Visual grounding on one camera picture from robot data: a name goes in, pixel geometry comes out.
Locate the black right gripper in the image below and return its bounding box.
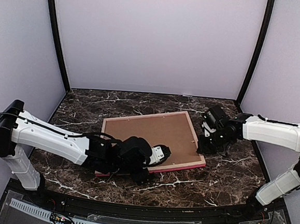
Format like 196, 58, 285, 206
196, 126, 233, 157

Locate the wooden pink picture frame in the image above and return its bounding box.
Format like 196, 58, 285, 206
94, 104, 210, 185

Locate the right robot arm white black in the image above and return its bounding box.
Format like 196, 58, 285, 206
197, 105, 300, 220

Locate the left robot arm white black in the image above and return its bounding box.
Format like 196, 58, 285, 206
0, 100, 160, 205

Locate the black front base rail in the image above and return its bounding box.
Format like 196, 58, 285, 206
2, 175, 289, 224

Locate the left black corner post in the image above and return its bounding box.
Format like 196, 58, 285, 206
48, 0, 71, 93

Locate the black corner post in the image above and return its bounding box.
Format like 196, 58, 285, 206
236, 0, 275, 107
48, 0, 71, 93

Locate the right black corner post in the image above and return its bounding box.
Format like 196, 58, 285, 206
236, 0, 275, 107

